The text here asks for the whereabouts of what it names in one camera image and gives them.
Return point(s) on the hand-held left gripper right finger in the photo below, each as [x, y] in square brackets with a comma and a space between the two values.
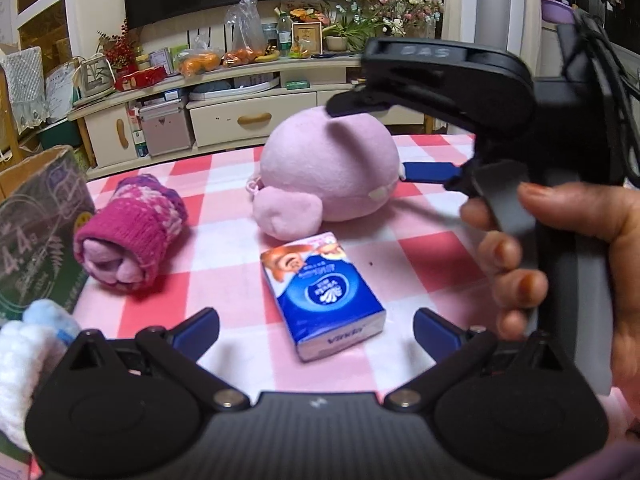
[435, 332]

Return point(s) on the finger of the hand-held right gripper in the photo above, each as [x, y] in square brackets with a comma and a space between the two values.
[450, 80]
[430, 172]

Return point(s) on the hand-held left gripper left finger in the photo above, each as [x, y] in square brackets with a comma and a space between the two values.
[197, 332]

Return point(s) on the round pink plush toy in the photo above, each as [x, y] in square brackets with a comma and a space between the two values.
[330, 165]

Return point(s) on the blue tissue pack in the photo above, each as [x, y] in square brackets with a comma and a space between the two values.
[325, 300]

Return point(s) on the white fluffy soft item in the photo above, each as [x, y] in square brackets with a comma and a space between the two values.
[22, 385]

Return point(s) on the printed cardboard box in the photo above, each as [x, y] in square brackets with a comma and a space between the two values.
[35, 230]

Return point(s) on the light blue soft item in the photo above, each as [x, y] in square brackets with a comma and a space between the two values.
[52, 320]

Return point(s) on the person's right hand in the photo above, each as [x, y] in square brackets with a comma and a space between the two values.
[625, 260]

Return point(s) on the pink checked tablecloth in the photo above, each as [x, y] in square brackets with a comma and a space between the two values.
[425, 270]

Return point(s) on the artificial flower bouquet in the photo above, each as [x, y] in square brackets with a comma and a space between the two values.
[390, 10]

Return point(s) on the tall refrigerator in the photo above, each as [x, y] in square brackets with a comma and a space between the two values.
[505, 5]

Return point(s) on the purple basin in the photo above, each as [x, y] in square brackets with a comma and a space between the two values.
[557, 11]

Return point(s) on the magenta knit rolled socks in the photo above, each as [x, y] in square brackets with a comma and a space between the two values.
[130, 235]

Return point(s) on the small green box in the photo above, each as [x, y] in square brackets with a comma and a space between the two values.
[295, 84]

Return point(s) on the green plastic bottle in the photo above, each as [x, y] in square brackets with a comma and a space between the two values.
[284, 32]

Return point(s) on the yellow bananas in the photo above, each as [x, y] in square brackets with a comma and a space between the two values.
[267, 56]

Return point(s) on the pink storage box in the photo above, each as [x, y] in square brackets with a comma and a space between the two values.
[167, 130]

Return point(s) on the tall plastic bag of oranges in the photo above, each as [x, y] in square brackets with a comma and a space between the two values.
[245, 30]

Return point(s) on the cream television cabinet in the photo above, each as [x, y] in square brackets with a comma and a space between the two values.
[225, 115]

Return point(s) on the small plastic bag of oranges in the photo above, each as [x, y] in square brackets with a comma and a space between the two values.
[200, 62]

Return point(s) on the red gift box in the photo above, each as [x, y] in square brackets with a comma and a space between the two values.
[142, 79]

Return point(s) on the white tote bag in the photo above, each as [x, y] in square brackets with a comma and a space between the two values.
[95, 77]

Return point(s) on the red berry plant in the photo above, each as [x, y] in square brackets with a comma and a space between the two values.
[120, 50]

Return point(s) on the white lace cover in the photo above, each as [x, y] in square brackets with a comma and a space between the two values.
[22, 85]

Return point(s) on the wooden photo frame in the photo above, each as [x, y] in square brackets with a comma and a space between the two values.
[306, 40]

